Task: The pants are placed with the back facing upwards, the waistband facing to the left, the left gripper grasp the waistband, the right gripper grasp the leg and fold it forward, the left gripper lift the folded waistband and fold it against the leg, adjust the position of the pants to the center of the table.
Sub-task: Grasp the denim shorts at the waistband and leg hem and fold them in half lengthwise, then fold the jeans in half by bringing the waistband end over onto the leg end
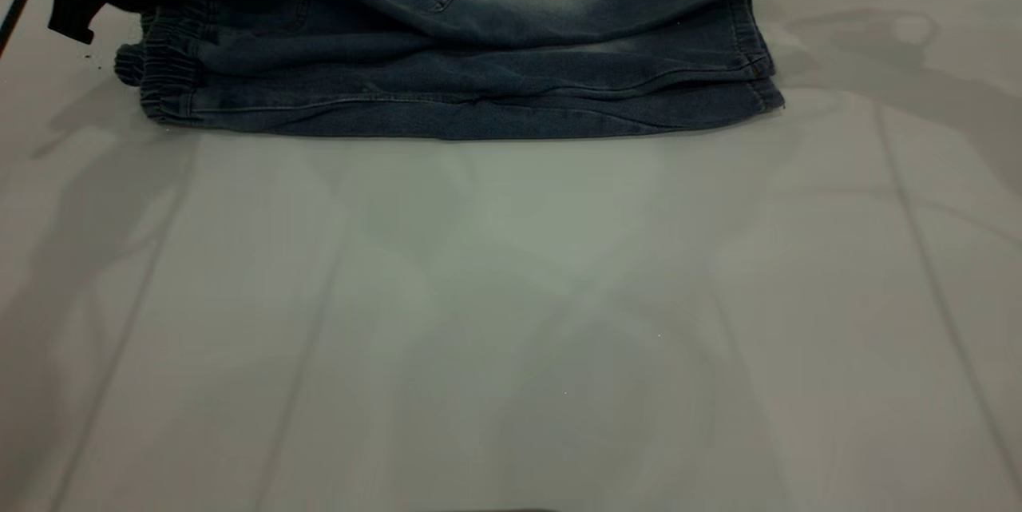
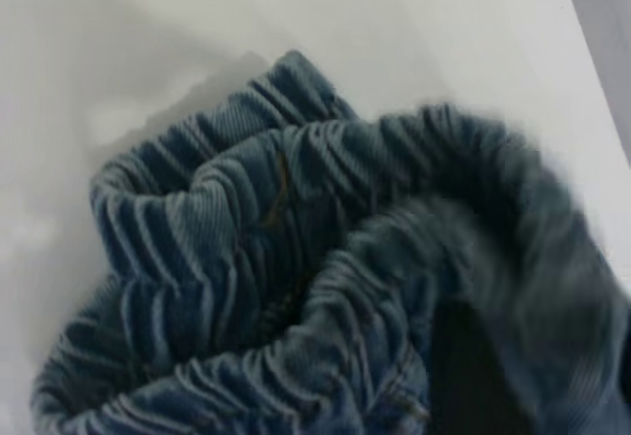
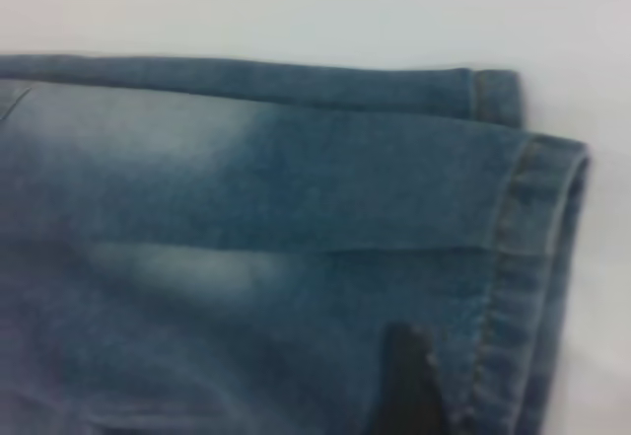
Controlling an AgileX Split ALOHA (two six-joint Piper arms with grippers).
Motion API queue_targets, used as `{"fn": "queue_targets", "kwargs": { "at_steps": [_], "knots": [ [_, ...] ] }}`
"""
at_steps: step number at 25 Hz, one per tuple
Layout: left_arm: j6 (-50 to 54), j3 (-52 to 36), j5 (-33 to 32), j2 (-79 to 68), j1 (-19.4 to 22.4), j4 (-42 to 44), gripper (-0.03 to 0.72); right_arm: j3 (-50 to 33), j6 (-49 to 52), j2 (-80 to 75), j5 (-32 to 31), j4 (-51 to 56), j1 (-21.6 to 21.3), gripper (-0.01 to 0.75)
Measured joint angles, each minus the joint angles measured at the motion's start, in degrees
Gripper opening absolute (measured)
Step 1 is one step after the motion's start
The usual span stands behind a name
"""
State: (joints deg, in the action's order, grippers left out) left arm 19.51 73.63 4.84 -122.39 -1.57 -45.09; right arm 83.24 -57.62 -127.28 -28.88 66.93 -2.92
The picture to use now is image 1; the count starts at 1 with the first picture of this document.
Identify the blue denim pants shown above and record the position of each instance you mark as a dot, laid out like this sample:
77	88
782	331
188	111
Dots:
479	57

